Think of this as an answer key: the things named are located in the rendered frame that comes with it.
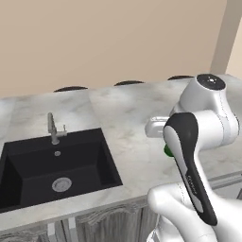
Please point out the grey wooden drawer front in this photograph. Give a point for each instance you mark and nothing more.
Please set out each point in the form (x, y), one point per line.
(225, 181)

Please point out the black round stool seat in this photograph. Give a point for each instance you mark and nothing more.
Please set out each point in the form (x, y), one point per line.
(70, 89)
(129, 82)
(179, 77)

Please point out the grey wooden cupboard door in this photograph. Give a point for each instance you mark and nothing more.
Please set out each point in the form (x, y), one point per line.
(110, 225)
(148, 225)
(22, 237)

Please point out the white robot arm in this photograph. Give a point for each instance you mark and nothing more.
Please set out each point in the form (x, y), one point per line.
(208, 126)

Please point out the black sink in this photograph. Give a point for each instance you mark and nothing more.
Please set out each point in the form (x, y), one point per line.
(60, 170)

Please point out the green cup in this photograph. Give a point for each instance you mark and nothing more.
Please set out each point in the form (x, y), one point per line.
(168, 152)

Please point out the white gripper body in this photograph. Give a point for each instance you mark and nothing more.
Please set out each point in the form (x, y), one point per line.
(155, 127)

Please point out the grey metal tap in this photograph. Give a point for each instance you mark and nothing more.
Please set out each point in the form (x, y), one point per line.
(53, 130)

